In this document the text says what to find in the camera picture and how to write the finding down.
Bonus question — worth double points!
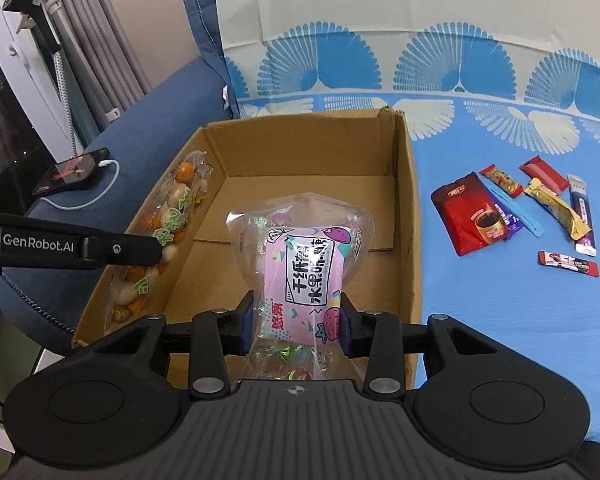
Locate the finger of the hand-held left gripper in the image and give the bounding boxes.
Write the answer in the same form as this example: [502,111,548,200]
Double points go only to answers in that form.
[79,232,164,269]

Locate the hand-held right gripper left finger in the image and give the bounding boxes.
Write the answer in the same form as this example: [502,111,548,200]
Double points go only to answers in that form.
[87,292,256,397]

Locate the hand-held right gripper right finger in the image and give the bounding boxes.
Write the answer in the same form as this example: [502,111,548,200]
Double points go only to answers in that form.
[339,292,507,397]

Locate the clear bag of round candies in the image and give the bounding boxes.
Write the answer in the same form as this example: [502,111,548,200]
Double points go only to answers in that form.
[107,150,216,327]

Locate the pink candy bag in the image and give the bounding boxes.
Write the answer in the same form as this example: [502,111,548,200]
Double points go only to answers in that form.
[226,191,374,391]

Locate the red coffee packet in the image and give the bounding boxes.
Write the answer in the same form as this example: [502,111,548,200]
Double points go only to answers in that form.
[431,171,514,259]

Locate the brown cardboard box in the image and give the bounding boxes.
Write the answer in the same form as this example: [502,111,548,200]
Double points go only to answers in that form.
[72,106,424,396]

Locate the purple snack bar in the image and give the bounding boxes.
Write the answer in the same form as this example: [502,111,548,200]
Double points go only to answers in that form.
[490,195,524,236]

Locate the silver purple stick pouch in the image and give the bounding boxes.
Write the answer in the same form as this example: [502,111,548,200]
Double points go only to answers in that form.
[567,174,599,257]

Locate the black smartphone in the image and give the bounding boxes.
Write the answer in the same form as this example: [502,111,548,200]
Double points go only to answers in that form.
[32,147,112,199]

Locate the blue fan print bedsheet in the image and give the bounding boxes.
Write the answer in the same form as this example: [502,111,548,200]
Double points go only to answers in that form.
[212,0,600,443]

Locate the blue plastic strip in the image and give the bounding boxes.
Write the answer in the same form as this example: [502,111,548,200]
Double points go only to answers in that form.
[485,180,546,237]

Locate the small red yellow snack packet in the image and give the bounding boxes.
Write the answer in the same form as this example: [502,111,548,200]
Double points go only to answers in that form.
[480,164,525,199]

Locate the small red white packet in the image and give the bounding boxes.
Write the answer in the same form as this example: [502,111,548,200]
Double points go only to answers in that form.
[537,250,600,278]

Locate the gold snack packet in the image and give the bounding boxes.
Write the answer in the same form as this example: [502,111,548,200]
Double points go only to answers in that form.
[524,177,594,242]

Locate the white charging cable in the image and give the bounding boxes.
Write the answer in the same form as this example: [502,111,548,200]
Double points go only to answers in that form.
[42,159,121,210]

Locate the white window frame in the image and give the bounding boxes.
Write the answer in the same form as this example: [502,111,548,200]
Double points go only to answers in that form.
[0,0,81,163]

